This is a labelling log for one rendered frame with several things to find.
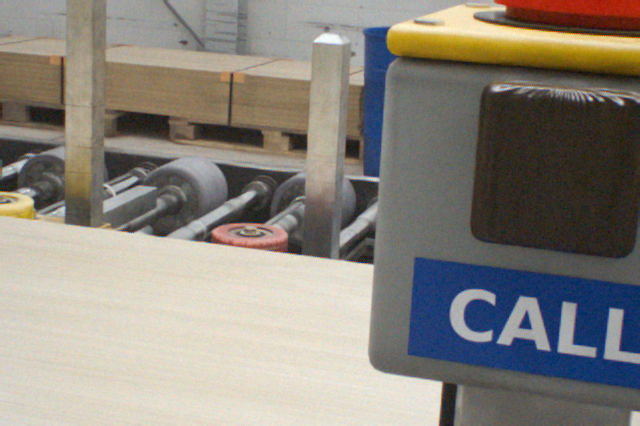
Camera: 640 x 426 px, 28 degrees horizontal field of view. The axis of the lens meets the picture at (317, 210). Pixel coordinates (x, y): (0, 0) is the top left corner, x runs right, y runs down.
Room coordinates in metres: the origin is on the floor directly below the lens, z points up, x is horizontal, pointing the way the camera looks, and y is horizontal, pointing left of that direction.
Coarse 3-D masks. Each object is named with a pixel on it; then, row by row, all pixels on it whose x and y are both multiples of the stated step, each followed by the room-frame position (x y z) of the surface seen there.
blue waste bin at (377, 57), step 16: (368, 32) 5.89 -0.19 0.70; (384, 32) 6.20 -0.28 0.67; (368, 48) 5.90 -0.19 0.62; (384, 48) 5.80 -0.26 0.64; (368, 64) 5.90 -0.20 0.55; (384, 64) 5.80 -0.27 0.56; (368, 80) 5.90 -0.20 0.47; (384, 80) 5.81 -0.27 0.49; (368, 96) 5.90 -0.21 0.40; (368, 112) 5.90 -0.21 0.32; (368, 128) 5.90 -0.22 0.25; (368, 144) 5.90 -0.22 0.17; (368, 160) 5.90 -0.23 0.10
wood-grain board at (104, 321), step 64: (0, 256) 1.17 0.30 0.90; (64, 256) 1.18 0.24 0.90; (128, 256) 1.19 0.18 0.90; (192, 256) 1.21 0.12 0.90; (256, 256) 1.22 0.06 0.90; (0, 320) 0.98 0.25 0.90; (64, 320) 0.99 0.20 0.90; (128, 320) 1.00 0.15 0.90; (192, 320) 1.01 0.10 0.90; (256, 320) 1.02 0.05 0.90; (320, 320) 1.03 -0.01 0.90; (0, 384) 0.84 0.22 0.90; (64, 384) 0.85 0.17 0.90; (128, 384) 0.86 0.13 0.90; (192, 384) 0.86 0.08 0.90; (256, 384) 0.87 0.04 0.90; (320, 384) 0.88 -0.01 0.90; (384, 384) 0.89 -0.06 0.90
